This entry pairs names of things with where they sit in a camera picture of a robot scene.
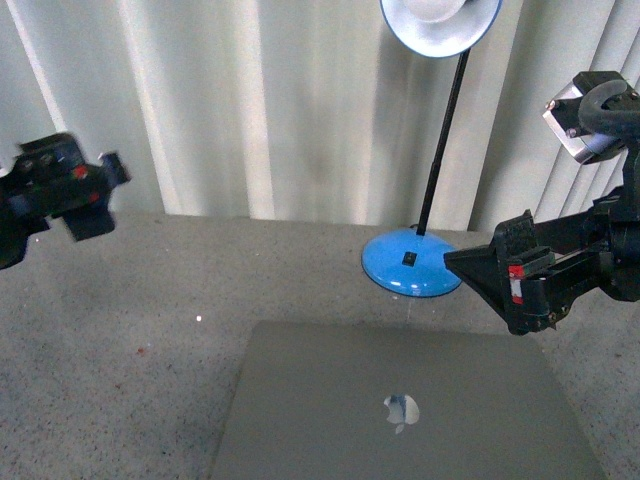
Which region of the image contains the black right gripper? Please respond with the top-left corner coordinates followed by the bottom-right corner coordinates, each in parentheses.
top-left (444, 149), bottom-right (639, 334)

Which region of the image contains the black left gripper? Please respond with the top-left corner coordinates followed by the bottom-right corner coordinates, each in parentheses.
top-left (1, 132), bottom-right (131, 269)

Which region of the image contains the grey laptop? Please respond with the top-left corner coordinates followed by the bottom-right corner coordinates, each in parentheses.
top-left (213, 322), bottom-right (605, 479)

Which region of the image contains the blue desk lamp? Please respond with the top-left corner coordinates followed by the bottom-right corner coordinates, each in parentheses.
top-left (361, 0), bottom-right (502, 298)

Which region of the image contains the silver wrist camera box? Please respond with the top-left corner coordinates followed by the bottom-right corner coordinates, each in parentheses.
top-left (543, 71), bottom-right (639, 164)

